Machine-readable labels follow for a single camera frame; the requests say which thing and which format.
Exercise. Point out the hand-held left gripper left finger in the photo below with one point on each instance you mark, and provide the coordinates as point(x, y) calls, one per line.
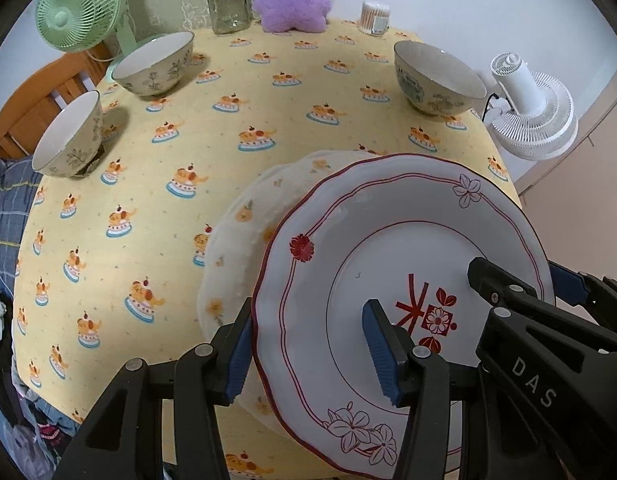
point(238, 355)

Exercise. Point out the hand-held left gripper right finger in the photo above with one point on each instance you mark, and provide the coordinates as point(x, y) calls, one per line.
point(381, 350)

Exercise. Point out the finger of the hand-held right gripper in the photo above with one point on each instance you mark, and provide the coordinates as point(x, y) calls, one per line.
point(568, 285)
point(498, 285)

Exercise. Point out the cream round yellow-flower plate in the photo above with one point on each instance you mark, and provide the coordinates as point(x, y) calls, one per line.
point(238, 240)

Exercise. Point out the white plate with red pattern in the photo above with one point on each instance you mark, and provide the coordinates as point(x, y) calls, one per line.
point(388, 220)

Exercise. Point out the beige bowl with blue flowers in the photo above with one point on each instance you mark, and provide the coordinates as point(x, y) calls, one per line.
point(428, 95)

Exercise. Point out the beige floral ceramic bowl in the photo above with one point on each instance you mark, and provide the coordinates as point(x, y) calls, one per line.
point(158, 75)
point(68, 155)

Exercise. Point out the beige door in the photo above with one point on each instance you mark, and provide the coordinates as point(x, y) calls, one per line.
point(588, 185)

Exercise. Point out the white desk fan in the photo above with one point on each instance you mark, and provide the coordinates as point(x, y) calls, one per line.
point(533, 115)

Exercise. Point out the dark clothes pile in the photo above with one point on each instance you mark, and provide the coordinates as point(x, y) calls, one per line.
point(28, 430)

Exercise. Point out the yellow printed tablecloth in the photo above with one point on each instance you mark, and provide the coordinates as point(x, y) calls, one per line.
point(188, 125)

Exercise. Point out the grey plaid pillow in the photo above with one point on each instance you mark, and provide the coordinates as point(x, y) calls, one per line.
point(8, 210)

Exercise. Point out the cotton swab container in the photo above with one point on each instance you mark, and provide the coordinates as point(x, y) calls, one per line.
point(374, 19)

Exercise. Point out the wooden headboard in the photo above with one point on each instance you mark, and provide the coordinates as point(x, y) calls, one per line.
point(28, 105)

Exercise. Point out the empty glass jar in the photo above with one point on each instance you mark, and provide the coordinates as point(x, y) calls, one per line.
point(228, 5)

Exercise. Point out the green desk fan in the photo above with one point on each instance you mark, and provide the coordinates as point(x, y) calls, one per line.
point(73, 10)

